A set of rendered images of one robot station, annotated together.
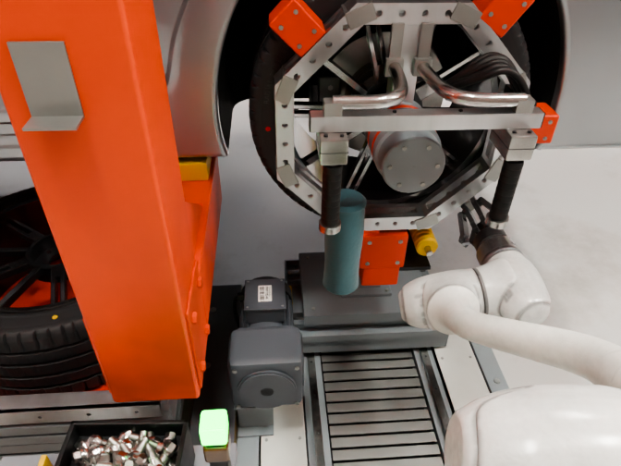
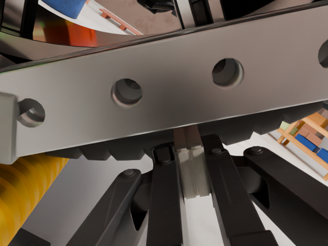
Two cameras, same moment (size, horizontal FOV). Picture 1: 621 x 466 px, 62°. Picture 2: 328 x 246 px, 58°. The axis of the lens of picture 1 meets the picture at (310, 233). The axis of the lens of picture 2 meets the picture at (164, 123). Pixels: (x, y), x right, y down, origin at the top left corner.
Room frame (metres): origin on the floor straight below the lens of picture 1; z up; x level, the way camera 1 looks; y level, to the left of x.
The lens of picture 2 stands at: (0.92, -0.36, 0.69)
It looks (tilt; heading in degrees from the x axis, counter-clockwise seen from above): 16 degrees down; 355
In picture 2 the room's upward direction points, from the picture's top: 35 degrees clockwise
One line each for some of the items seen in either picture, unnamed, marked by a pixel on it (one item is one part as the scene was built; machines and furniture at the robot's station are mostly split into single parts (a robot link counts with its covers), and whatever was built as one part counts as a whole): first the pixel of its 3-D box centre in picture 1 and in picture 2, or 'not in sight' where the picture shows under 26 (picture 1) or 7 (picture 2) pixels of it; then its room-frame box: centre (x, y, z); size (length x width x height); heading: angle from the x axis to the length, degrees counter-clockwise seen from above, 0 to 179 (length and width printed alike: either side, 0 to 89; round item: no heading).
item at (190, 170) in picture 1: (182, 158); not in sight; (1.15, 0.33, 0.71); 0.14 x 0.14 x 0.05; 5
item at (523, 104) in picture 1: (472, 66); not in sight; (0.95, -0.30, 1.03); 0.19 x 0.18 x 0.11; 5
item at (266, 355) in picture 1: (267, 341); not in sight; (0.94, 0.11, 0.26); 0.42 x 0.18 x 0.35; 5
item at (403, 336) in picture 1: (360, 300); not in sight; (1.23, -0.17, 0.13); 0.50 x 0.36 x 0.10; 95
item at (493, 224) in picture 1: (505, 190); not in sight; (0.84, -0.38, 0.83); 0.04 x 0.04 x 0.16
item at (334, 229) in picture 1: (331, 195); not in sight; (0.82, -0.04, 0.83); 0.04 x 0.04 x 0.16
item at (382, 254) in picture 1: (377, 242); not in sight; (1.10, -0.18, 0.48); 0.16 x 0.12 x 0.17; 5
